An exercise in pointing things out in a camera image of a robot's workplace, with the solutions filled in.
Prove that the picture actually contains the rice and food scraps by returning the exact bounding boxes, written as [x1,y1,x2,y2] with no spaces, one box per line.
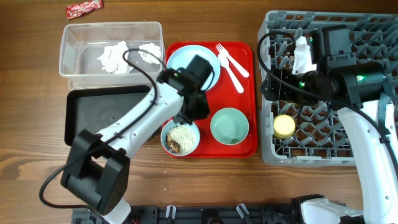
[165,124,200,156]

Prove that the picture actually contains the light blue bowl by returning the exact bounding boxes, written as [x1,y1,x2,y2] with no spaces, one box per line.
[160,119,199,157]

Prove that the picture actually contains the yellow plastic cup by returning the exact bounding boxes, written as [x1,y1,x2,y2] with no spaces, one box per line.
[273,114,296,139]

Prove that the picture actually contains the green bowl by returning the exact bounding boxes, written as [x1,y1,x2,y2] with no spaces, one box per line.
[210,108,249,146]

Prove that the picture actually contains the light blue plate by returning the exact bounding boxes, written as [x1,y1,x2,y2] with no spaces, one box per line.
[167,45,221,91]

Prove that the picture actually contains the white napkin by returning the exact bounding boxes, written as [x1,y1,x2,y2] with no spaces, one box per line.
[139,43,161,65]
[97,41,133,74]

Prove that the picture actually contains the red snack wrapper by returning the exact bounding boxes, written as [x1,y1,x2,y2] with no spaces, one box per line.
[66,0,103,20]

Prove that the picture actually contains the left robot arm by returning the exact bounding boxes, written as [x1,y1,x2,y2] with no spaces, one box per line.
[61,55,213,223]

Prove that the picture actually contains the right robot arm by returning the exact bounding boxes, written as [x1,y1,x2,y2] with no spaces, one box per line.
[285,25,397,223]

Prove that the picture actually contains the grey dishwasher rack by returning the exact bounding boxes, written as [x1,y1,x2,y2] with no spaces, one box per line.
[257,11,397,167]

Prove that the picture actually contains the red serving tray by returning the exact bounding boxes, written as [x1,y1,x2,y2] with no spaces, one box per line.
[161,41,259,159]

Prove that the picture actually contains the white plastic spoon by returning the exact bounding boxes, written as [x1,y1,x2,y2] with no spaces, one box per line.
[217,54,244,94]

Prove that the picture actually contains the white plastic fork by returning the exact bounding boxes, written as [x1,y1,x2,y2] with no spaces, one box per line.
[216,43,249,78]

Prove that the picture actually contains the black tray bin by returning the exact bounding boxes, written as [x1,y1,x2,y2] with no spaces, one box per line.
[64,85,150,146]

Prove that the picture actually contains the clear plastic bin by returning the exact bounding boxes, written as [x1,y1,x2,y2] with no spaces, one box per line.
[59,22,165,90]

